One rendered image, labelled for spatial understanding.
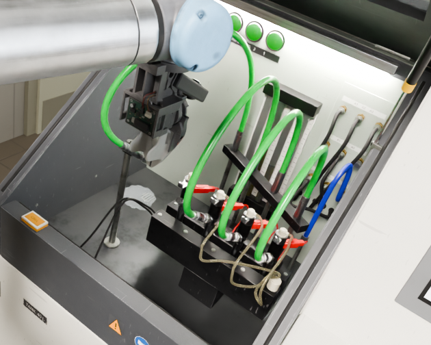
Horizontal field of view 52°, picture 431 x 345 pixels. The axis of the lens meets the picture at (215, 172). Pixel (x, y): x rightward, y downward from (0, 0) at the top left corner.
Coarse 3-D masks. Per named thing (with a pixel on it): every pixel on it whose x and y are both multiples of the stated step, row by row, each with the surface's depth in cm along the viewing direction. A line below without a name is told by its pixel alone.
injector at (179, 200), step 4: (188, 180) 99; (184, 188) 101; (184, 192) 101; (180, 196) 103; (176, 200) 101; (180, 200) 100; (180, 204) 102; (180, 208) 104; (180, 212) 105; (184, 212) 105; (180, 216) 105; (180, 220) 106
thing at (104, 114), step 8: (240, 40) 94; (248, 48) 96; (248, 56) 98; (136, 64) 84; (248, 64) 100; (128, 72) 84; (248, 72) 102; (120, 80) 84; (248, 80) 104; (112, 88) 84; (248, 88) 105; (112, 96) 85; (104, 104) 85; (248, 104) 107; (104, 112) 86; (248, 112) 109; (104, 120) 87; (104, 128) 88; (240, 128) 111; (112, 136) 91; (120, 144) 93
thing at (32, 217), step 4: (32, 212) 98; (28, 216) 96; (32, 216) 96; (36, 216) 97; (24, 220) 96; (32, 220) 95; (36, 220) 96; (40, 220) 96; (28, 224) 95; (36, 224) 95; (40, 224) 95; (32, 228) 95; (40, 228) 95
